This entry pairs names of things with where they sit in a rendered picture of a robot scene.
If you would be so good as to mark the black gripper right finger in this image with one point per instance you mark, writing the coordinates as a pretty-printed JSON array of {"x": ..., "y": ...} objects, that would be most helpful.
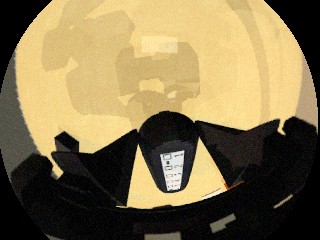
[{"x": 232, "y": 149}]

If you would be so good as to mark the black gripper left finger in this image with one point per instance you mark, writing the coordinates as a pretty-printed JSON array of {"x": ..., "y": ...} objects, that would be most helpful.
[{"x": 110, "y": 168}]

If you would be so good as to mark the dark grey switch panel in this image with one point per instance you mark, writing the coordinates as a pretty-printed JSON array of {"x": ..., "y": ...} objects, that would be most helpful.
[{"x": 168, "y": 142}]

